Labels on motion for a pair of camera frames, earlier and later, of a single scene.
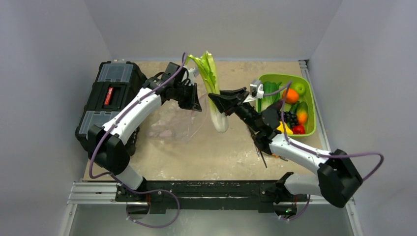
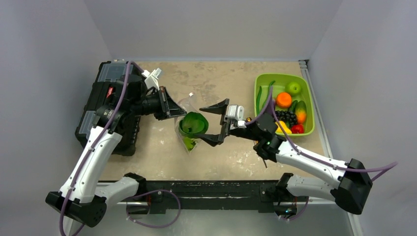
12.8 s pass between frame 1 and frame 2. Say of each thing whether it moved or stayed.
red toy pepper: stayed
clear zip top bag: moved
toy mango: stayed
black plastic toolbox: stayed
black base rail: stayed
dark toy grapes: stayed
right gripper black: moved
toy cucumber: stayed
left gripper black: moved
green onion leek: moved
